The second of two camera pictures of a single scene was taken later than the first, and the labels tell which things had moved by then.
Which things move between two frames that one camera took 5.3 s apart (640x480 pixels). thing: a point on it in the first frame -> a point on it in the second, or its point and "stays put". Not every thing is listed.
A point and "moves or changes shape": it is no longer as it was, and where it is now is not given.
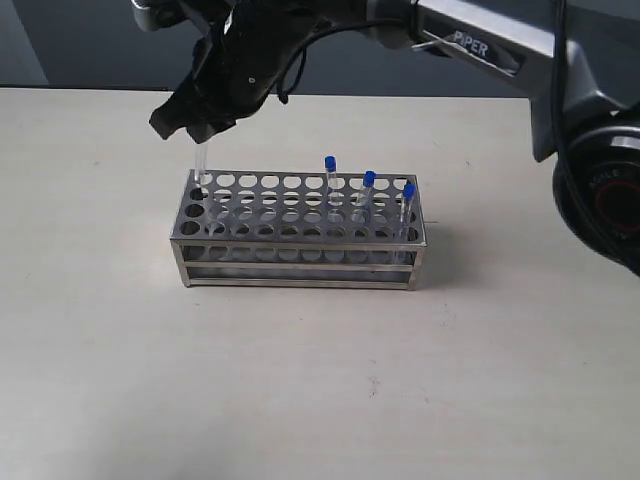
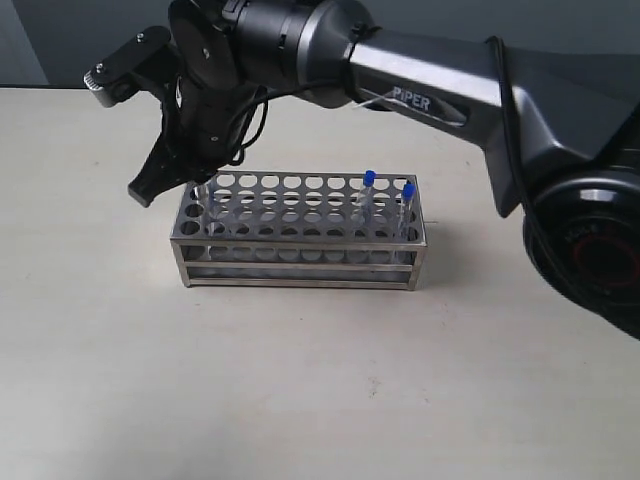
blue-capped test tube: x=409 y=194 stays put
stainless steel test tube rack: x=299 y=229 stays put
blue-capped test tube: x=201 y=157 moves or changes shape
